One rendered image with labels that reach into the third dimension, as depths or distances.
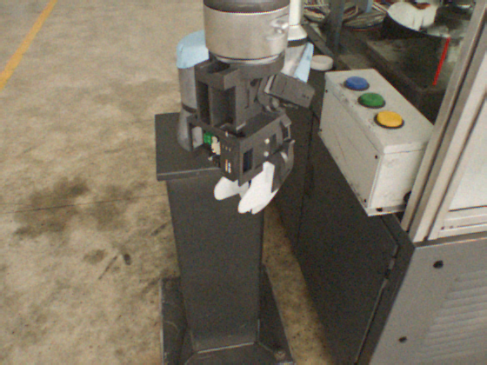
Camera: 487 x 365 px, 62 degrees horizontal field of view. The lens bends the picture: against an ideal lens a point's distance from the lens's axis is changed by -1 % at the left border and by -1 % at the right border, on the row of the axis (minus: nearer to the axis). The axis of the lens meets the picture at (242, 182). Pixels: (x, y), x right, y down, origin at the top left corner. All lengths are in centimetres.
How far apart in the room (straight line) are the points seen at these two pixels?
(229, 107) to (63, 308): 132
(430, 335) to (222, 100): 84
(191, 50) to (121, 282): 105
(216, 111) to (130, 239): 142
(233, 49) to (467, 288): 75
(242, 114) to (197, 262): 71
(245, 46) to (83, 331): 132
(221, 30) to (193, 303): 93
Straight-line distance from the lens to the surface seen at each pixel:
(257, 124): 39
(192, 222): 95
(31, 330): 162
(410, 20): 109
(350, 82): 83
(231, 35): 35
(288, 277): 159
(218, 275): 111
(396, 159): 70
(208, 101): 39
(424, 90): 99
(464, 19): 111
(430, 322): 104
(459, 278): 92
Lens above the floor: 125
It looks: 39 degrees down
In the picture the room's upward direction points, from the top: straight up
